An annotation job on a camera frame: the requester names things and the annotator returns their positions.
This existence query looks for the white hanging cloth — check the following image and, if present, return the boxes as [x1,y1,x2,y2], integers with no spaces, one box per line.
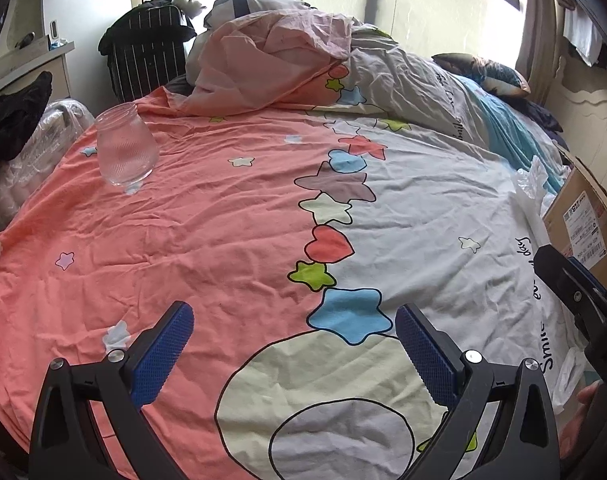
[561,7,604,68]

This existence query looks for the pink sheet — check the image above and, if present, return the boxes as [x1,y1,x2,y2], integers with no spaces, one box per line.
[181,10,357,116]

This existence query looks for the printed duvet cover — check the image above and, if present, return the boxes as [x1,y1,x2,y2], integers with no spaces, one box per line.
[0,20,591,480]

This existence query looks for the dark printed pillow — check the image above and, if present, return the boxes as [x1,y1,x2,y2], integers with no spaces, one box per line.
[431,52,531,97]

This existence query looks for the large brown cardboard box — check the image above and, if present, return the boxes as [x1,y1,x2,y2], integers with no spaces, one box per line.
[541,142,607,273]

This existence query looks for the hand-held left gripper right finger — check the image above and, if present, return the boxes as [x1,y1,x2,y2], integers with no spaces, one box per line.
[395,302,564,480]

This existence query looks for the black cloth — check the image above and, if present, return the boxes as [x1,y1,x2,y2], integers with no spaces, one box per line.
[0,71,54,181]

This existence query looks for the black striped suitcase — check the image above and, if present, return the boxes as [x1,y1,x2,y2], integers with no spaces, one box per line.
[98,2,198,106]

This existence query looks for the clear plastic bag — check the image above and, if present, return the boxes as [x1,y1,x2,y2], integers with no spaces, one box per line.
[0,100,97,206]

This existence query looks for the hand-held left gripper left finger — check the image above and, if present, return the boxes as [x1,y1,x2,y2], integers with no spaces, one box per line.
[28,300,195,480]

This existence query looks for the white headboard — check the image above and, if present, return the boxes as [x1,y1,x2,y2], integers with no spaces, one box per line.
[543,70,607,221]

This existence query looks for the navy blanket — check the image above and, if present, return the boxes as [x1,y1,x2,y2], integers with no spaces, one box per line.
[513,95,564,133]

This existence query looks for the grey white pillow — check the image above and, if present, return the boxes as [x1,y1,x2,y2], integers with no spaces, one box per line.
[204,0,354,31]

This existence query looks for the white plastic bag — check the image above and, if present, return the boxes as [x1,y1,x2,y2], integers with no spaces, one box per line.
[513,155,591,416]

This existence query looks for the beige curtain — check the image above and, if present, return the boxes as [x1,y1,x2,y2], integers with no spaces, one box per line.
[514,0,567,106]

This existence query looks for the white dresser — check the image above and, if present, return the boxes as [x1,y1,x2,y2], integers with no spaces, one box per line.
[0,35,77,106]

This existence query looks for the person's right hand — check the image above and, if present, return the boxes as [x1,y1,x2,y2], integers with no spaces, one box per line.
[558,380,607,461]

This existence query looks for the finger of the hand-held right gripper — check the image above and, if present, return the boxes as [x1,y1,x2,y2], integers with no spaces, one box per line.
[532,244,607,346]
[567,255,607,327]

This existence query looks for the clear glass jar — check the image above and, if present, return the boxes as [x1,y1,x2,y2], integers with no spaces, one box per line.
[94,101,160,188]

